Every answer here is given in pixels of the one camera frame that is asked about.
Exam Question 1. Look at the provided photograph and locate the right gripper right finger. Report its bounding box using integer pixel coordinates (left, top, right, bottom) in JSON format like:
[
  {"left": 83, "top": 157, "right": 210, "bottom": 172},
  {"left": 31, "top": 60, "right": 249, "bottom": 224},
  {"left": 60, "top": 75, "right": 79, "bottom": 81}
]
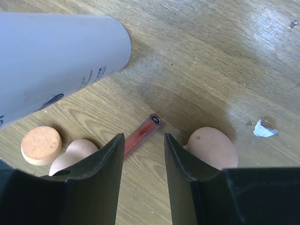
[{"left": 164, "top": 134, "right": 300, "bottom": 225}]

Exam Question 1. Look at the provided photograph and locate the orange teardrop makeup sponge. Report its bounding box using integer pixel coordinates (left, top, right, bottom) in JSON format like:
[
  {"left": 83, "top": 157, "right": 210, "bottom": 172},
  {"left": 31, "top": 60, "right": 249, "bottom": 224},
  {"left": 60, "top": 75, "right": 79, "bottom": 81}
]
[{"left": 21, "top": 126, "right": 62, "bottom": 166}]

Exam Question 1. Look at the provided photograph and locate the short white bottle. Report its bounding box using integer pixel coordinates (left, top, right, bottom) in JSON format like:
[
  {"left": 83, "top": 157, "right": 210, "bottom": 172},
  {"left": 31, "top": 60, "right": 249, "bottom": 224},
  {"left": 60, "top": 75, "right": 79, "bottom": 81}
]
[{"left": 0, "top": 12, "right": 132, "bottom": 128}]

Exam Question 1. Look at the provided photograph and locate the pink gourd makeup sponge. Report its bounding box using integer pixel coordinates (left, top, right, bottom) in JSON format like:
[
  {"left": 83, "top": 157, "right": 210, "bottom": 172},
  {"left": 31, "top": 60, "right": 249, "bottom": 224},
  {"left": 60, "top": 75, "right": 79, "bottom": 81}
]
[{"left": 49, "top": 139, "right": 98, "bottom": 176}]

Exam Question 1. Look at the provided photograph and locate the red lip gloss pair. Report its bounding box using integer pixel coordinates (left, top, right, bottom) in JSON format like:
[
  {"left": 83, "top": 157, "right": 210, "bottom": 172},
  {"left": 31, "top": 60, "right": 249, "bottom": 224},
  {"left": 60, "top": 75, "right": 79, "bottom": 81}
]
[{"left": 124, "top": 113, "right": 162, "bottom": 158}]

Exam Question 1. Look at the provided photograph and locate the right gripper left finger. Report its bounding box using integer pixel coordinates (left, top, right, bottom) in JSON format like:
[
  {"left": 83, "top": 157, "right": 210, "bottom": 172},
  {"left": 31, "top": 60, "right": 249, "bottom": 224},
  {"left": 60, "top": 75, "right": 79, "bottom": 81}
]
[{"left": 0, "top": 134, "right": 125, "bottom": 225}]

